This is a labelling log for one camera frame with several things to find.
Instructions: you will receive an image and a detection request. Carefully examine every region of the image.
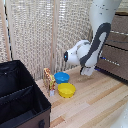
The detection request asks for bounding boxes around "silver grasped drawer handle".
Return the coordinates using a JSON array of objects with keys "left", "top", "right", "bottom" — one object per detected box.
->
[{"left": 105, "top": 58, "right": 120, "bottom": 67}]

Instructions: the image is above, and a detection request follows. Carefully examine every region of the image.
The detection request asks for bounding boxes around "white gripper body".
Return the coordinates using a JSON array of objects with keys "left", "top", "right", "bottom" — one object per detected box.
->
[{"left": 80, "top": 65, "right": 97, "bottom": 77}]

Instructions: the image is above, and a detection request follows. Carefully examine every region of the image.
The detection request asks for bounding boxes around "brown drawer cabinet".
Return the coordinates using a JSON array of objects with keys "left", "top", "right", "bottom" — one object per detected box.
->
[{"left": 94, "top": 12, "right": 128, "bottom": 83}]

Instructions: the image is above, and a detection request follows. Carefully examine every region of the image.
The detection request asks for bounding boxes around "wooden screen post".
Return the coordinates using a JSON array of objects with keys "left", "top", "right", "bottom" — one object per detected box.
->
[
  {"left": 49, "top": 0, "right": 61, "bottom": 74},
  {"left": 0, "top": 0, "right": 11, "bottom": 64}
]

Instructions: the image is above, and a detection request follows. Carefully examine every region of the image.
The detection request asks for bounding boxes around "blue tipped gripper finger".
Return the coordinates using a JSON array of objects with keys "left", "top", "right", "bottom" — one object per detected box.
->
[{"left": 99, "top": 56, "right": 108, "bottom": 63}]

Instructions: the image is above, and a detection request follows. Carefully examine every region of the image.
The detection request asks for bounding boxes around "yellow plastic bowl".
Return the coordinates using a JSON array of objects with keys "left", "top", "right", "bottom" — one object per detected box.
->
[{"left": 57, "top": 82, "right": 77, "bottom": 99}]

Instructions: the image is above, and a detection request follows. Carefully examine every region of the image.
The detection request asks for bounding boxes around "blue plastic bowl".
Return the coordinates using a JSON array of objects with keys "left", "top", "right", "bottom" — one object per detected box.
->
[{"left": 53, "top": 71, "right": 71, "bottom": 85}]

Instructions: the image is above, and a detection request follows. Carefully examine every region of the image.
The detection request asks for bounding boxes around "bamboo blind screen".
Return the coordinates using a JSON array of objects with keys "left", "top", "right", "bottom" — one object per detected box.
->
[{"left": 4, "top": 0, "right": 95, "bottom": 81}]

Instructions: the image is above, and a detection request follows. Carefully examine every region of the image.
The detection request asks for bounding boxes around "black fabric storage bin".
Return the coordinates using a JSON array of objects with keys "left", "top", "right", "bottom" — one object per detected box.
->
[{"left": 0, "top": 59, "right": 52, "bottom": 128}]

